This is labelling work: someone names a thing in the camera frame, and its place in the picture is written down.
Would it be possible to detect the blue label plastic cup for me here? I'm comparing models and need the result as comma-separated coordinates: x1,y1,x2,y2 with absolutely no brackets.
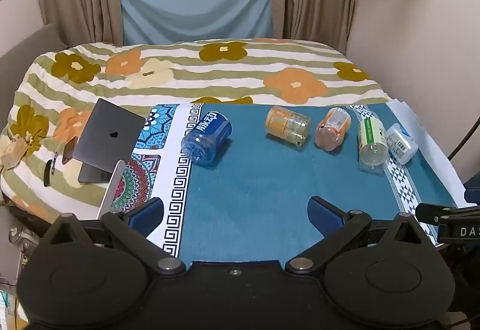
181,110,233,166

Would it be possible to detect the yellow orange label plastic cup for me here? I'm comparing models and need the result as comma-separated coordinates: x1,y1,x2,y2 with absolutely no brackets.
265,105,312,143

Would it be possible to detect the white label clear plastic cup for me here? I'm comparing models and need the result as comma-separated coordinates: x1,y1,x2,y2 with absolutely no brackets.
385,123,419,166

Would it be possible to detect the dark blue box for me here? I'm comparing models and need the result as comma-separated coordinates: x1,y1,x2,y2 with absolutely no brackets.
463,171,480,205

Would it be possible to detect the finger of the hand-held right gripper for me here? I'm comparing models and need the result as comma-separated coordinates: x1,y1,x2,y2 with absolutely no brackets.
415,203,480,227

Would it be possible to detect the teal patterned mat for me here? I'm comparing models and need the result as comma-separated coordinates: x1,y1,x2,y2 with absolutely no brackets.
110,103,459,260

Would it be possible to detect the white paper sheet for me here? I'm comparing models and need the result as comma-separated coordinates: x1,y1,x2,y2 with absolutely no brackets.
386,99,468,209

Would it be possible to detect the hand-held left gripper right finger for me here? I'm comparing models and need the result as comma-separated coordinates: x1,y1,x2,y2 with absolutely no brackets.
286,196,430,275

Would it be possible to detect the floral striped blanket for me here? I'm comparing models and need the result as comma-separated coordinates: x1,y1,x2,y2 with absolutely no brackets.
0,38,389,226

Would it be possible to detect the black pen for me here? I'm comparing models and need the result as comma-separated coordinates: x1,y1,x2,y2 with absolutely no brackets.
43,152,59,187

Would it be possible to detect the green label plastic cup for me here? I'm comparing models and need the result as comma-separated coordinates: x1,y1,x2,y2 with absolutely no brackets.
358,116,389,166

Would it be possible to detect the dark smartphone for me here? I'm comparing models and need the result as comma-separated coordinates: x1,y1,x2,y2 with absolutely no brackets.
61,137,79,165

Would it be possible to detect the grey laptop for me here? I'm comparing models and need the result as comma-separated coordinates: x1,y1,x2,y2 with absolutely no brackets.
72,98,146,184

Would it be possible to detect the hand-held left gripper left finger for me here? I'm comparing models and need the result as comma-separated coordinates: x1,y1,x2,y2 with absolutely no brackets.
42,197,187,275

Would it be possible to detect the black cable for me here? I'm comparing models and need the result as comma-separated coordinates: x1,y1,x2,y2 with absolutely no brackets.
446,119,480,162

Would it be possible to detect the beige paper tag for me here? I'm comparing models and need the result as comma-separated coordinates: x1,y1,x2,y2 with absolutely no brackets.
0,136,29,170

